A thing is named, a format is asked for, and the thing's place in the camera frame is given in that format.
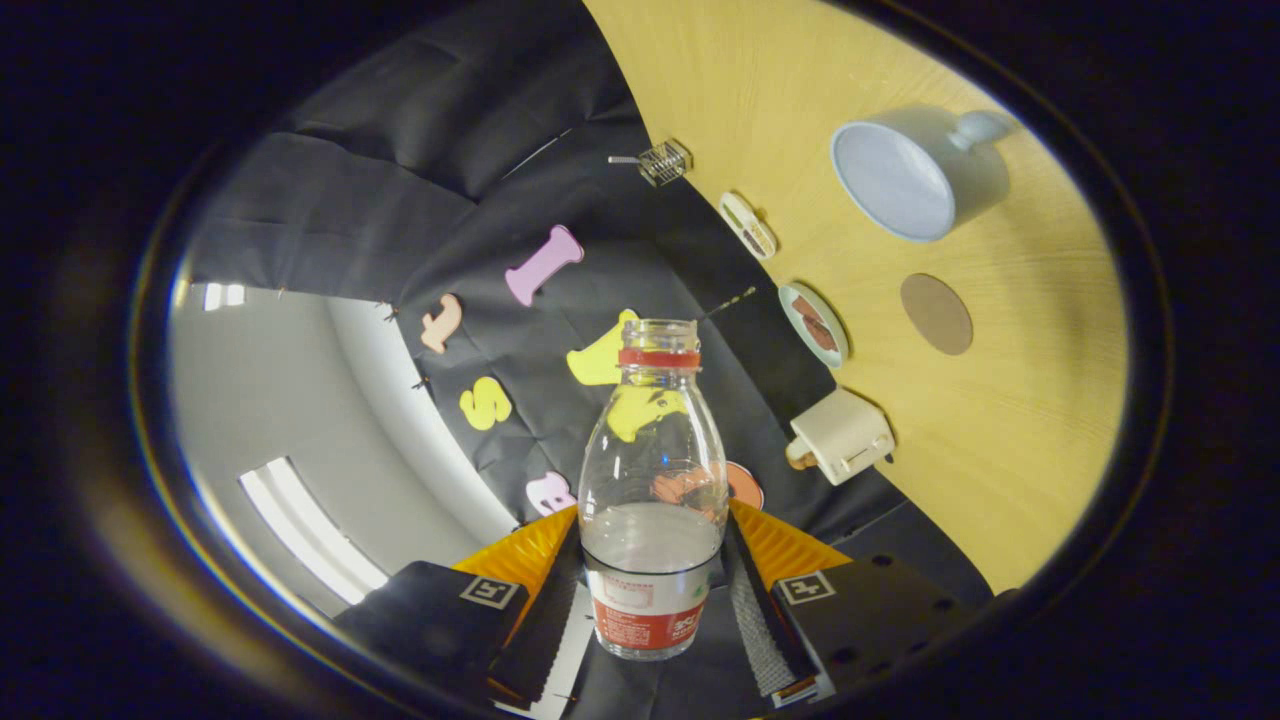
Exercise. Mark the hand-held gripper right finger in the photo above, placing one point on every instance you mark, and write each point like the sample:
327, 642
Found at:
765, 640

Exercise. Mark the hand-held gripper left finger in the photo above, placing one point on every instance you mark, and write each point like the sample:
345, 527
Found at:
430, 625

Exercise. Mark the clear plastic bottle red label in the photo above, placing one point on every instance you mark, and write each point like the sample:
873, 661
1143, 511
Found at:
652, 560

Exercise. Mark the round brown coaster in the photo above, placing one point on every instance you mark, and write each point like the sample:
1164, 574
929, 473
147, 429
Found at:
937, 315

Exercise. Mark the long ceiling light panel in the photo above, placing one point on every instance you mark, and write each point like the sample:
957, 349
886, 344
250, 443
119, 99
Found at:
310, 530

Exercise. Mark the bread slice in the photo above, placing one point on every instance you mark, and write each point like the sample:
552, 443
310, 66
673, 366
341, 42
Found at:
798, 456

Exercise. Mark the white toaster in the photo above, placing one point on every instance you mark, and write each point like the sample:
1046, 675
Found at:
845, 435

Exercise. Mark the wooden table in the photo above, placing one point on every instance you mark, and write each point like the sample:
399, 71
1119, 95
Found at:
1000, 450

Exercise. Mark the brown meat piece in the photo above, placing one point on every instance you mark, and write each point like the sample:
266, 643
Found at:
822, 335
805, 308

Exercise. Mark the pale green round plate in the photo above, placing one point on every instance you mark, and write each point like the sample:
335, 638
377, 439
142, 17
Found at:
795, 325

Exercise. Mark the small ceiling light panel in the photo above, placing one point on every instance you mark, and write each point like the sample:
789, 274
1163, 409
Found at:
224, 296

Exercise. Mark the small white oval dish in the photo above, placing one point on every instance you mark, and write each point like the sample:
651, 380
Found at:
748, 226

